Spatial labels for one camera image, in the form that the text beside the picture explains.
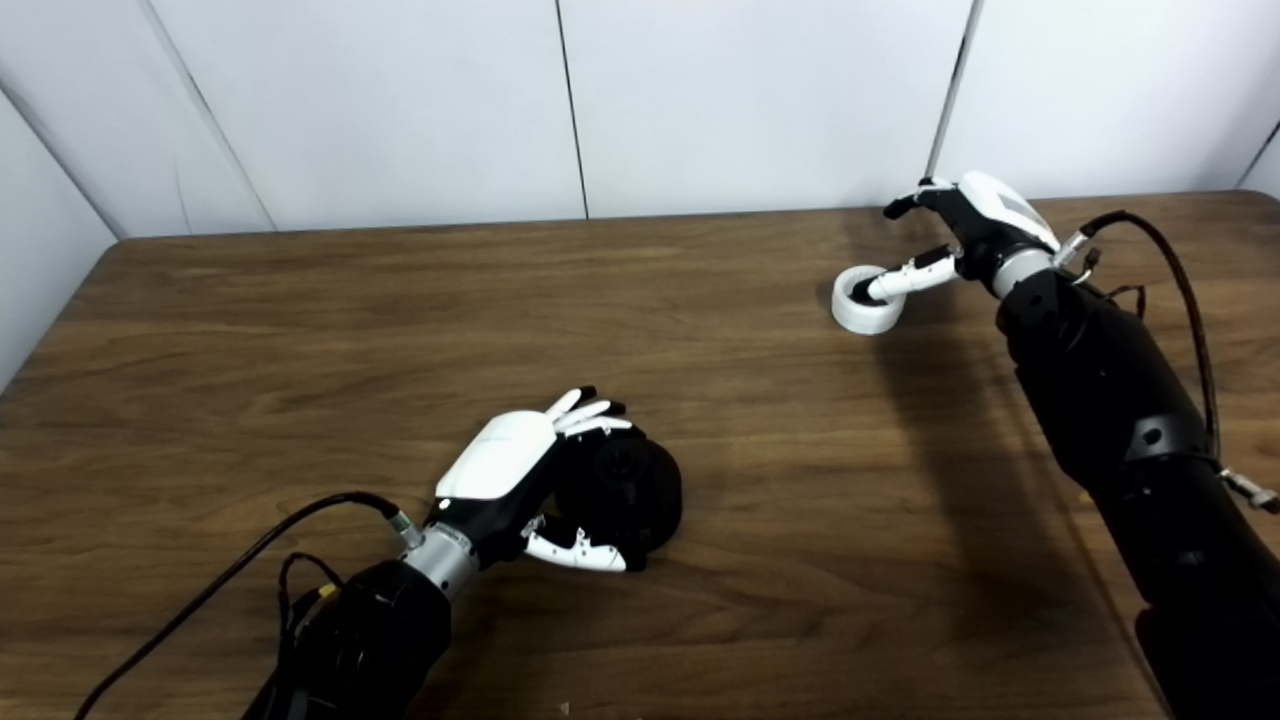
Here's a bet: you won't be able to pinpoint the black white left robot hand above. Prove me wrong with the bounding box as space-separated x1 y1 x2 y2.
425 386 635 575

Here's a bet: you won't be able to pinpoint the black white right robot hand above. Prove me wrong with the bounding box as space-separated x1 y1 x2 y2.
852 170 1063 305

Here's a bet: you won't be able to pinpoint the round black gear part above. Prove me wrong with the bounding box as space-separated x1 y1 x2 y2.
553 428 685 573

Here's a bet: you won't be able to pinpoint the white toothed ring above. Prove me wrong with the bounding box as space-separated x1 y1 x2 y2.
831 265 909 336

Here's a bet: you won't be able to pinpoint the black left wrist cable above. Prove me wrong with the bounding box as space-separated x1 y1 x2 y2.
72 490 426 720

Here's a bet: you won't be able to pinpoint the thin wires with yellow plug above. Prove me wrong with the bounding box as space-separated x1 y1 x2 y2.
262 552 347 720

